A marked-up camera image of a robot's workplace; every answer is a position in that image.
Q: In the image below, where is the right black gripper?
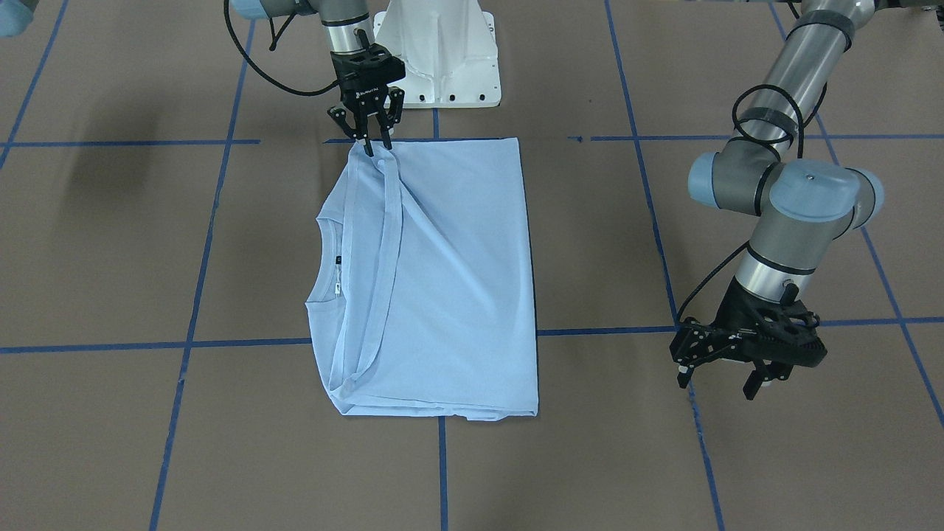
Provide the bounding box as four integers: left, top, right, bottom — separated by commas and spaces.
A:
327, 44, 406, 157

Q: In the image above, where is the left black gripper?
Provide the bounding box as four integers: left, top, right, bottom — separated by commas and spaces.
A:
670, 317, 783, 400

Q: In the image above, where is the light blue t-shirt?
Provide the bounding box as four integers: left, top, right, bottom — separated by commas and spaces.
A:
305, 138, 539, 421

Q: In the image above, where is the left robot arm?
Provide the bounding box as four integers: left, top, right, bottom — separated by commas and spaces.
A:
670, 1, 893, 400

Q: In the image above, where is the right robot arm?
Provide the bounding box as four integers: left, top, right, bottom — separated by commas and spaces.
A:
223, 1, 406, 156

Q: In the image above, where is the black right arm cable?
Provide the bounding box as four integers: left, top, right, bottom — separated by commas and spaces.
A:
223, 0, 341, 98

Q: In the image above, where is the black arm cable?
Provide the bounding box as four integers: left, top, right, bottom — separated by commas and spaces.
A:
675, 83, 827, 325
223, 0, 341, 98

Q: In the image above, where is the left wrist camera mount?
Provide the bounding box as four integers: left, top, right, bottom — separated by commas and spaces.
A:
712, 280, 828, 367

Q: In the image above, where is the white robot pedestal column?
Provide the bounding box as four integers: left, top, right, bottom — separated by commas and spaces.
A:
373, 1, 502, 110

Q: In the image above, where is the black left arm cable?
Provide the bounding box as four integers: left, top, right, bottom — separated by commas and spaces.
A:
675, 83, 827, 325

